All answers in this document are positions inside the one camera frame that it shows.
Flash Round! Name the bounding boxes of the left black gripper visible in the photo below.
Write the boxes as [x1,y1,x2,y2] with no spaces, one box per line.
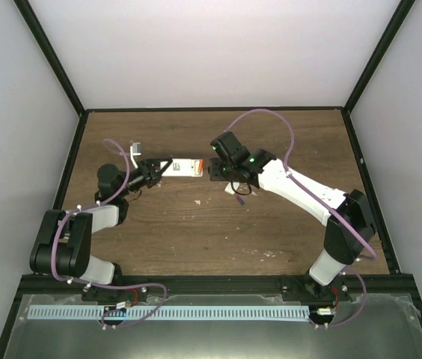
[117,159,172,199]

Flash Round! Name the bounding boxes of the white battery cover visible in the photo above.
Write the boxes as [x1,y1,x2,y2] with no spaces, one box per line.
[224,181,239,195]

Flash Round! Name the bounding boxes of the white remote control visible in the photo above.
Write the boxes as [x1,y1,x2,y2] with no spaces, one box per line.
[163,159,204,177]

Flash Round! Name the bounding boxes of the orange AAA battery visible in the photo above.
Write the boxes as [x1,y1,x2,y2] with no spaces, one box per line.
[198,159,204,174]

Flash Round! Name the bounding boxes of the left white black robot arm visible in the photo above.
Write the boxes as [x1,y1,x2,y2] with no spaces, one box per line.
[29,158,173,302]

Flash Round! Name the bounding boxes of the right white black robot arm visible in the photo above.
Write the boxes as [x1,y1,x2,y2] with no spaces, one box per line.
[208,132,376,301]

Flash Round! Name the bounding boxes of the purple AAA battery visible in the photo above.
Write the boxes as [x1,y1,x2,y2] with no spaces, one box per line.
[235,194,245,206]

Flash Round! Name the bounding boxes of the grey metal front plate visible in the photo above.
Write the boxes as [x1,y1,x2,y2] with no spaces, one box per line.
[5,294,422,358]

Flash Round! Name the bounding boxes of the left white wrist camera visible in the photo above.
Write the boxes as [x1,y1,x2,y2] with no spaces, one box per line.
[129,142,142,169]

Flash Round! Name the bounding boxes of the black aluminium frame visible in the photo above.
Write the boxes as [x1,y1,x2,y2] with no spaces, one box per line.
[0,1,422,358]

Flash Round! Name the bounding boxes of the light blue slotted cable duct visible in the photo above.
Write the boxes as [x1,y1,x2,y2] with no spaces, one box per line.
[26,304,310,322]

